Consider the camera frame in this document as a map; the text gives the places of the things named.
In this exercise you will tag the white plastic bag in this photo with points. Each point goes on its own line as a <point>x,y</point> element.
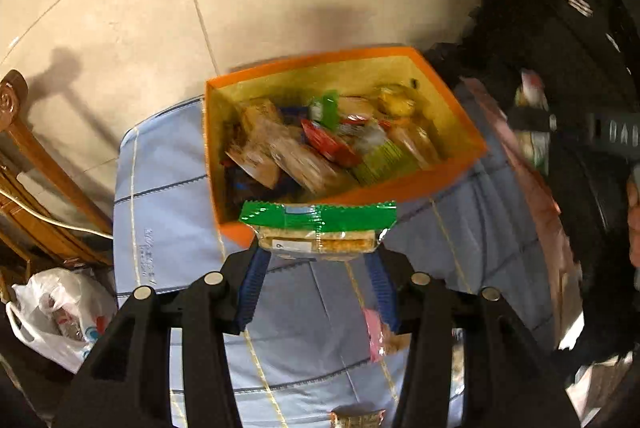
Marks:
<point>45,288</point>

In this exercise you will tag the carved wooden chair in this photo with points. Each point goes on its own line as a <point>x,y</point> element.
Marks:
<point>12,91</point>

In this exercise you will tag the small pink snack packet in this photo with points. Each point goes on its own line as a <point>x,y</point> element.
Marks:
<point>375,333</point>

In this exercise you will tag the green cracker packet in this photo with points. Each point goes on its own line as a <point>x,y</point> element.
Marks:
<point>320,215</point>

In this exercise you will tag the orange cardboard box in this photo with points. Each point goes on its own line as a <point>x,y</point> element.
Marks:
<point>430,183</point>

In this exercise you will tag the green striped snack packet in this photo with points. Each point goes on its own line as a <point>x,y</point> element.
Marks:
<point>385,163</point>

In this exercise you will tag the clear cracker packet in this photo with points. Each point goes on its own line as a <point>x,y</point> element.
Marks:
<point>357,420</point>

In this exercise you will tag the yellow snack packet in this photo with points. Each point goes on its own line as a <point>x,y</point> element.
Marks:
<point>397,101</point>

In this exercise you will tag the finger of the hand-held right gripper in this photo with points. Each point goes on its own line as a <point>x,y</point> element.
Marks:
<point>530,119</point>

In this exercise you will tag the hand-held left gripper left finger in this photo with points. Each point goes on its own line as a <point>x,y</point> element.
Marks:
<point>252,293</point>

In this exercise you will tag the small green snack packet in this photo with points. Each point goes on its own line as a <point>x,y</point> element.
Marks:
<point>324,108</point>

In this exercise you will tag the pale green snack packet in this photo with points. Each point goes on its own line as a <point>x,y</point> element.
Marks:
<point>532,148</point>

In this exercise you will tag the clear brown pastry packet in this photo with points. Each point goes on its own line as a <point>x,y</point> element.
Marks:
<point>252,153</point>
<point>415,143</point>

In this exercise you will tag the red snack packet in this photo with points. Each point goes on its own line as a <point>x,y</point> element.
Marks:
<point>325,143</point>

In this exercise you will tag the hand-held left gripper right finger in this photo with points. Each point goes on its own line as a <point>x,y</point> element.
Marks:
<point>382,293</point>

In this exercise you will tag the blue quilt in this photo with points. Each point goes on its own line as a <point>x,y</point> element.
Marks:
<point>170,208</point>

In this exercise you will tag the person's right hand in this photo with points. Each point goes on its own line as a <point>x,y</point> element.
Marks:
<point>635,218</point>

